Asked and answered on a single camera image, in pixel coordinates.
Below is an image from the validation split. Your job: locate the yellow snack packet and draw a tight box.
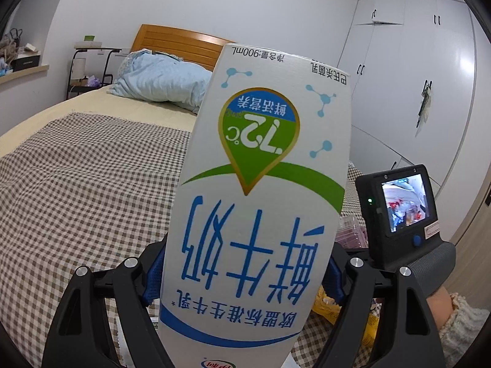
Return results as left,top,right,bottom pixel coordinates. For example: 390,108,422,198
311,290,384,368

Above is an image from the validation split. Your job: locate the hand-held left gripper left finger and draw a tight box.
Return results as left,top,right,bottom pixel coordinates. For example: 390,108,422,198
42,242,173,368

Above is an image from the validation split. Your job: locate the light blue duvet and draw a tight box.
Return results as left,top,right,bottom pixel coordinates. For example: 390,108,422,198
108,48,213,113

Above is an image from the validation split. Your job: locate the white milk carton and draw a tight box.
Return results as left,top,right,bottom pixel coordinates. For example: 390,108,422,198
158,43,351,368

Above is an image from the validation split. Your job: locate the person's right forearm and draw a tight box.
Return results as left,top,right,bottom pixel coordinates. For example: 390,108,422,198
427,289,491,368

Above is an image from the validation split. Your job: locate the white wardrobe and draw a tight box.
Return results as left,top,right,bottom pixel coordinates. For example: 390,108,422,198
337,0,489,246

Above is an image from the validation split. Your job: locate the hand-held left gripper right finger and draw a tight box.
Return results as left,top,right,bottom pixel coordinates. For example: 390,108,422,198
311,243,449,368

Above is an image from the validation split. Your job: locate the pale hanging bag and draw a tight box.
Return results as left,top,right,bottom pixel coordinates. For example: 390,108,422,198
416,80,434,136

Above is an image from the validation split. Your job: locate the black flat box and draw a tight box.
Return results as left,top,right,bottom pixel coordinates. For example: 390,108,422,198
10,54,41,73

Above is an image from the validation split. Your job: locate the brown checked blanket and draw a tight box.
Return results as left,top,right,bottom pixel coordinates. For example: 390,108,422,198
0,112,371,368

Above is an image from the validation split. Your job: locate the beige handbag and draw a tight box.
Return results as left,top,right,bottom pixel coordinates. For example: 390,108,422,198
0,28,24,60

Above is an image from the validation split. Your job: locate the black frame side table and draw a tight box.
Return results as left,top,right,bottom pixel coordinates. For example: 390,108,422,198
66,46,123,100

